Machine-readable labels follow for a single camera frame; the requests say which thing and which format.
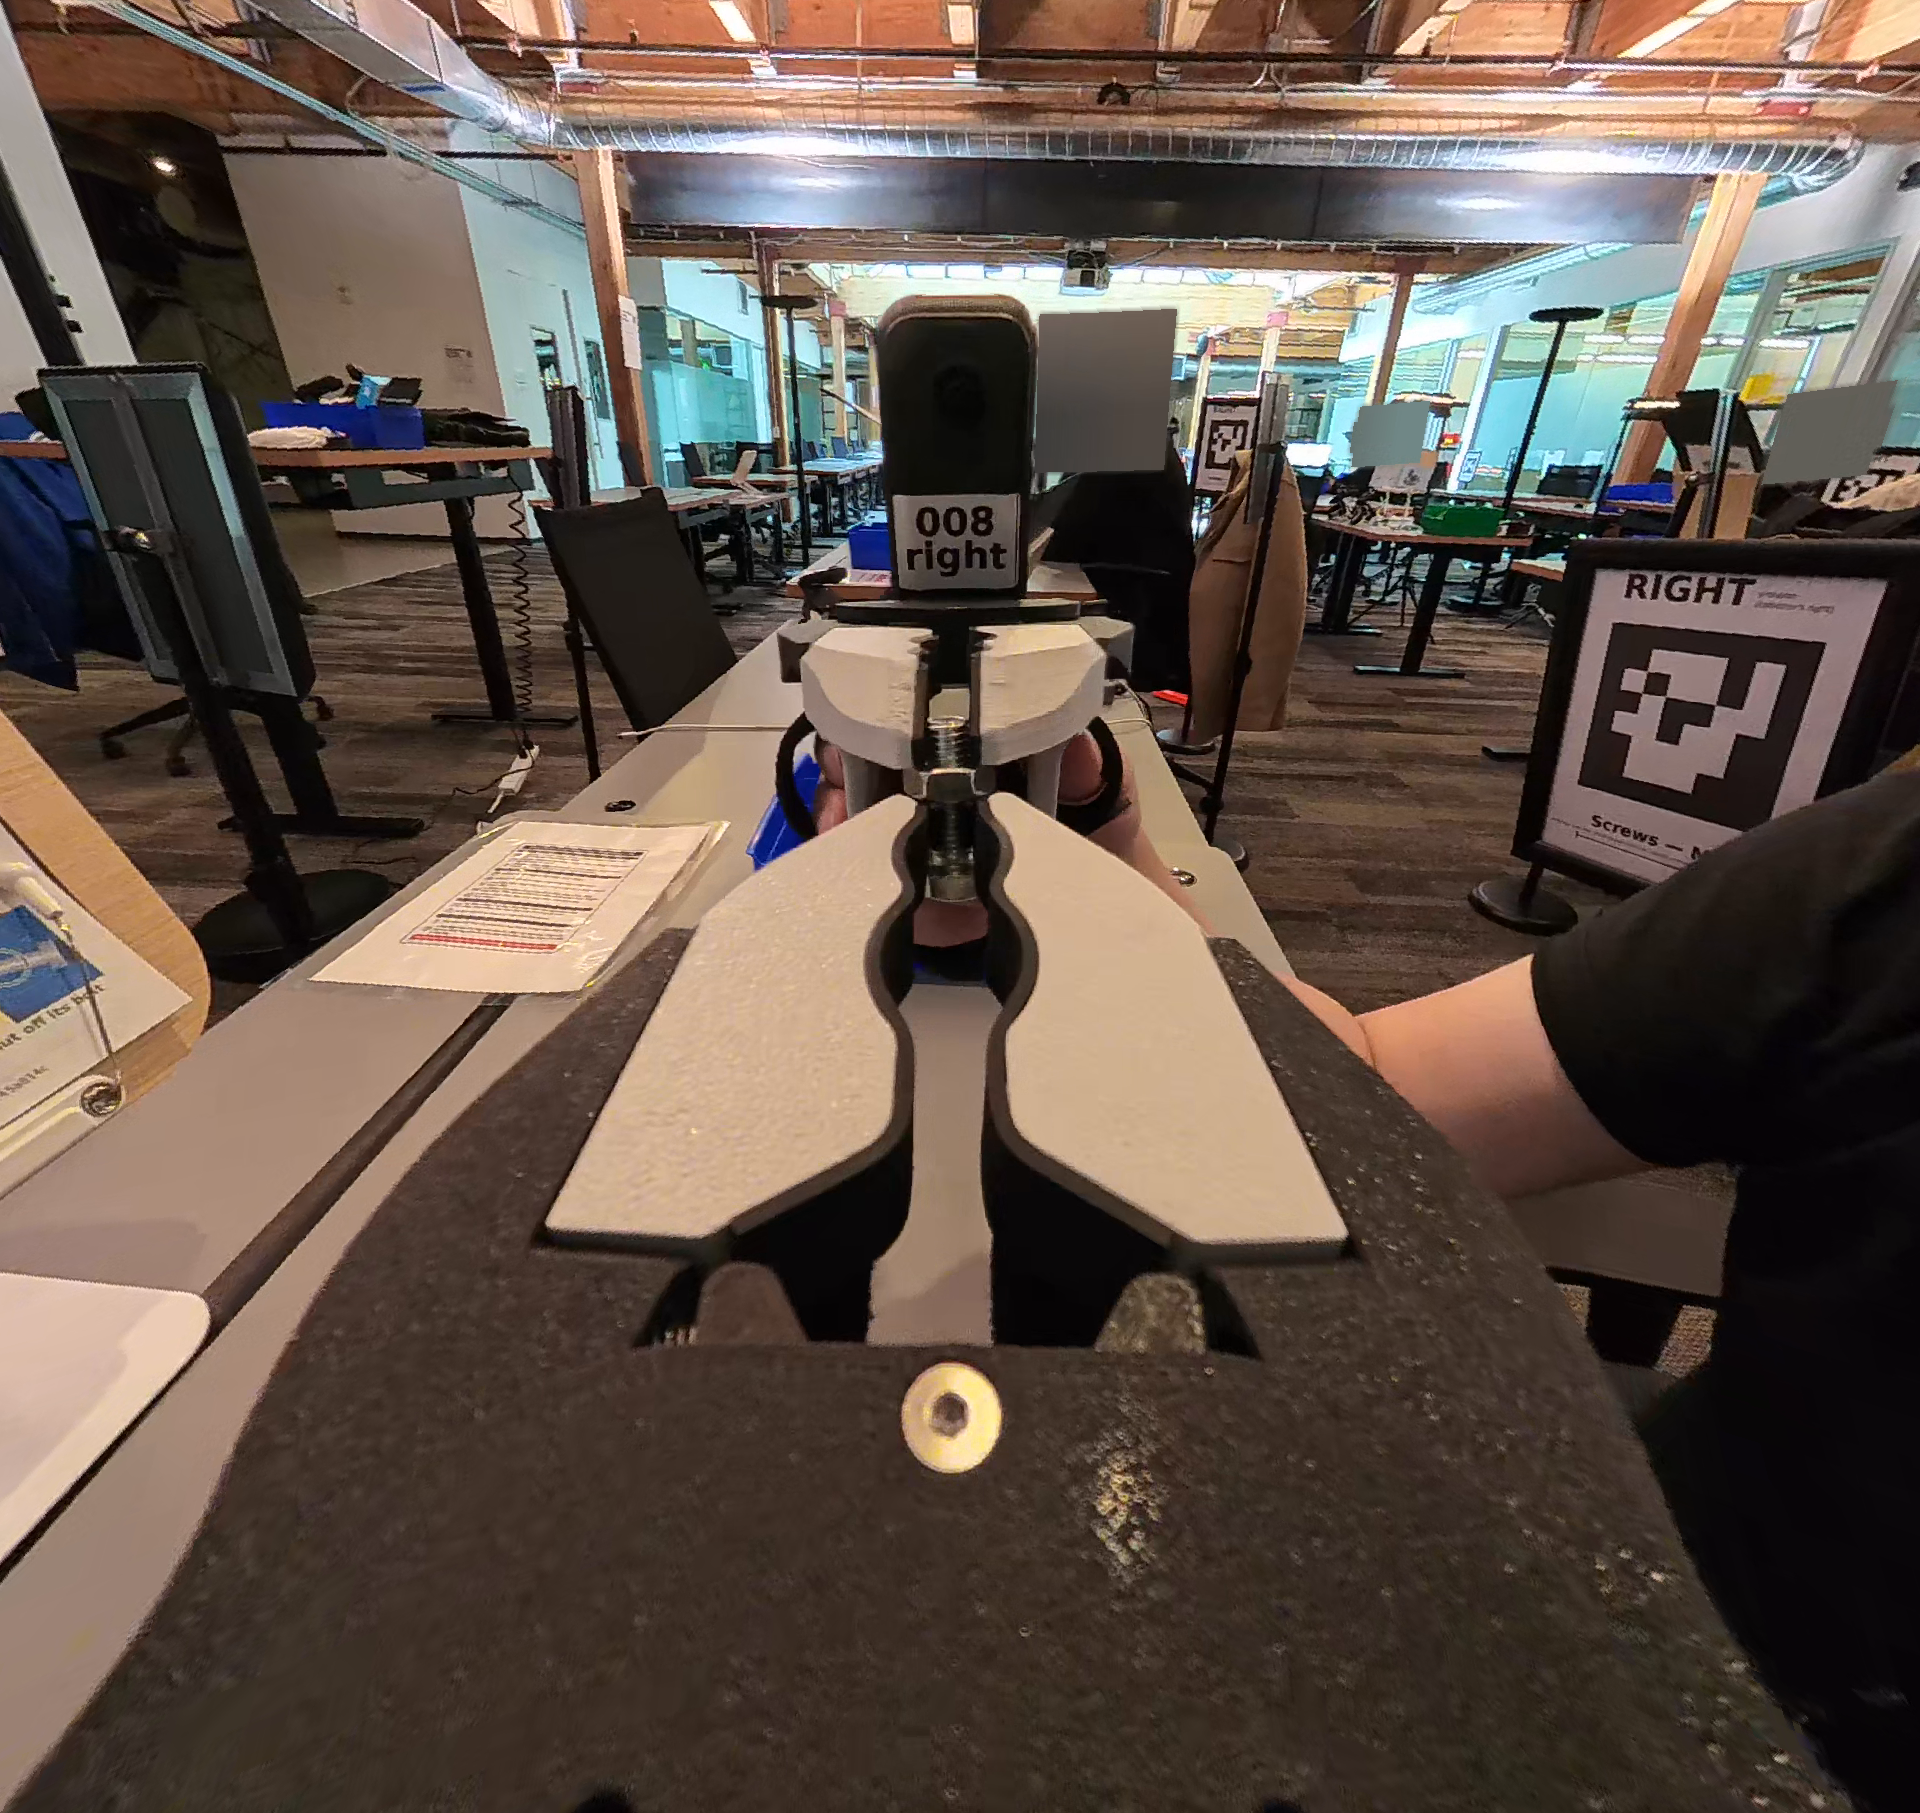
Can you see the person's right forearm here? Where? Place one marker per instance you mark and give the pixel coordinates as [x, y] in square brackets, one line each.
[1469, 1079]

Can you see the blue plastic bin with divider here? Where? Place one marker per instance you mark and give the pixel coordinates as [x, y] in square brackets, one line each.
[771, 840]

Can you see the wooden backing board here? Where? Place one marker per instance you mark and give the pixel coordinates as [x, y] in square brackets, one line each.
[106, 853]

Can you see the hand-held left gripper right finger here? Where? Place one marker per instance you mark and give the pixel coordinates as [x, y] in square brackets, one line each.
[1172, 1079]

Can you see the person's right hand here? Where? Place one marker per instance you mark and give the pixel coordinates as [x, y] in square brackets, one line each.
[1127, 837]

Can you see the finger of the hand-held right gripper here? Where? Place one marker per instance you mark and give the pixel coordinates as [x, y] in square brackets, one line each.
[1046, 694]
[865, 705]

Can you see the wooden support column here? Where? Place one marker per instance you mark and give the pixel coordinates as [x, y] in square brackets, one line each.
[609, 312]

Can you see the small blue box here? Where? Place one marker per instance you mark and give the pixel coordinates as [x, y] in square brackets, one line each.
[342, 421]

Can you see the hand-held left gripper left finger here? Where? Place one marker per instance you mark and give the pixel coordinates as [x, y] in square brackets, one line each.
[754, 1049]

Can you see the white stand base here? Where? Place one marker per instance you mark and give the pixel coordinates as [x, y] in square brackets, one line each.
[77, 1393]

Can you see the silver hex bolt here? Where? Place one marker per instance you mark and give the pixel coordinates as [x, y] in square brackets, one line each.
[949, 837]

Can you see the paper sheet in plastic sleeve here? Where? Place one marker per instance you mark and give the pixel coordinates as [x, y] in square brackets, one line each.
[521, 900]

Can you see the tan coat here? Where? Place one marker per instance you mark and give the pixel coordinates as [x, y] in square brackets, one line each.
[1255, 599]

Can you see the grey panel on black stand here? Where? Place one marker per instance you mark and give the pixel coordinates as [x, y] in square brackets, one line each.
[181, 522]

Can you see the black framed marker sign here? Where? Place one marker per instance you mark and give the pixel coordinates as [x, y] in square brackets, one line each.
[1694, 705]

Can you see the blue jacket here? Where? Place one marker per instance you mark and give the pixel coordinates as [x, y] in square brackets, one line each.
[46, 551]

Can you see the wood top standing desk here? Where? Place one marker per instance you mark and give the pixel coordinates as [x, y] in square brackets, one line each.
[448, 457]

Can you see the ceiling projector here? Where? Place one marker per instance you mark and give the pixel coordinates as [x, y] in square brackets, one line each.
[1084, 272]

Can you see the black office chair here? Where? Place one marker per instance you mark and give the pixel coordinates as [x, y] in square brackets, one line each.
[632, 613]

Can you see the silver hex nut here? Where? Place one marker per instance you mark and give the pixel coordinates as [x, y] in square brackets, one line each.
[949, 787]

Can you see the green box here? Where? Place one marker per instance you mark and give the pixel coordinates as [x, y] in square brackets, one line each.
[1462, 519]

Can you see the silver ventilation duct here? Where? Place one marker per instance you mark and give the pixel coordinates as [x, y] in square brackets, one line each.
[1202, 138]

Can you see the small marker sign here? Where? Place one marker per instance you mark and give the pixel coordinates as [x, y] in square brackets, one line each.
[1223, 439]

